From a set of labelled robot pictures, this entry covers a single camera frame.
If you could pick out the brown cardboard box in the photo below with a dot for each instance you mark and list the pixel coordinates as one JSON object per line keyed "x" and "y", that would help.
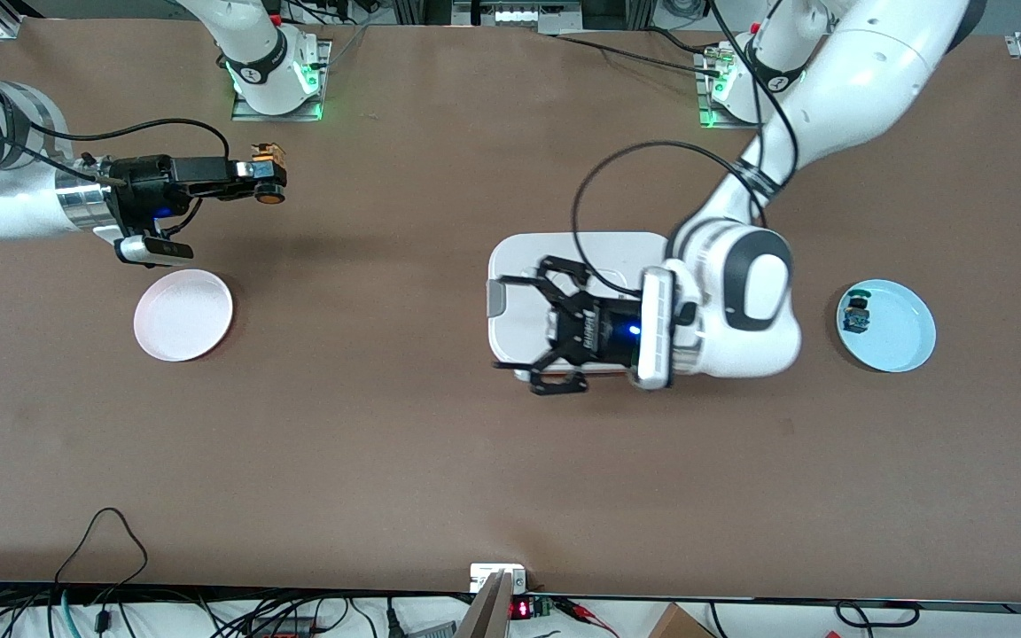
{"x": 679, "y": 625}

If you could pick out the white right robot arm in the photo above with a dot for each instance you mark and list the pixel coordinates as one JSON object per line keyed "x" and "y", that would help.
{"x": 5, "y": 208}

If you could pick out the white lunch box grey clips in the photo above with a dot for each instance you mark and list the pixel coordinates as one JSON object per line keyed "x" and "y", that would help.
{"x": 519, "y": 332}

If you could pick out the light blue round plate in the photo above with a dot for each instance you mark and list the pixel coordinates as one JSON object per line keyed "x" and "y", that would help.
{"x": 896, "y": 323}

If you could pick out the pink round plate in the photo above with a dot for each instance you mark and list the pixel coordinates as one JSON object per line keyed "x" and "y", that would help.
{"x": 183, "y": 315}

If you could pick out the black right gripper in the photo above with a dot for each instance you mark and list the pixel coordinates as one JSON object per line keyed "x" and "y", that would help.
{"x": 143, "y": 182}

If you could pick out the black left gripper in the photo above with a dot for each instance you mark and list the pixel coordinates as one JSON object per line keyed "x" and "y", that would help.
{"x": 606, "y": 335}

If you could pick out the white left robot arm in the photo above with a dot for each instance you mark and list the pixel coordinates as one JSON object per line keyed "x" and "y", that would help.
{"x": 847, "y": 89}

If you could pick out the short aluminium frame profile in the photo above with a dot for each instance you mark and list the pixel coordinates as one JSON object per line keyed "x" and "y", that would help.
{"x": 5, "y": 25}

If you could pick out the green push button switch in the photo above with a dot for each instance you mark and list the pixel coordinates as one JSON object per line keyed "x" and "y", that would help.
{"x": 855, "y": 315}

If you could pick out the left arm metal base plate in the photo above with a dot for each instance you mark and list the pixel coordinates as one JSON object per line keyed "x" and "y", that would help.
{"x": 704, "y": 89}

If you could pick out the white vented rack device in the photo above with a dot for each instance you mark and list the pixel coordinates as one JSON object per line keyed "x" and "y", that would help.
{"x": 519, "y": 15}

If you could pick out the aluminium profile bar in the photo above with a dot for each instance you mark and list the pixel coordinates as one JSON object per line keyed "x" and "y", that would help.
{"x": 488, "y": 611}

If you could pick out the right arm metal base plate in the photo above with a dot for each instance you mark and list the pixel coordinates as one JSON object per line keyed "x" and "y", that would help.
{"x": 320, "y": 53}

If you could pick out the red clip lead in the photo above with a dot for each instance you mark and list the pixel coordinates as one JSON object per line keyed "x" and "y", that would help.
{"x": 581, "y": 610}

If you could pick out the red digit display module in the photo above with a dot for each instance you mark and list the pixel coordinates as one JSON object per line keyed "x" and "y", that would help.
{"x": 521, "y": 610}

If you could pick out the white metal bracket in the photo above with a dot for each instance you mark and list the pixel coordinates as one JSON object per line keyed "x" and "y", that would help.
{"x": 479, "y": 576}

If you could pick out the orange push button switch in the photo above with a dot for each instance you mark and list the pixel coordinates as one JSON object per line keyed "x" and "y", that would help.
{"x": 268, "y": 152}

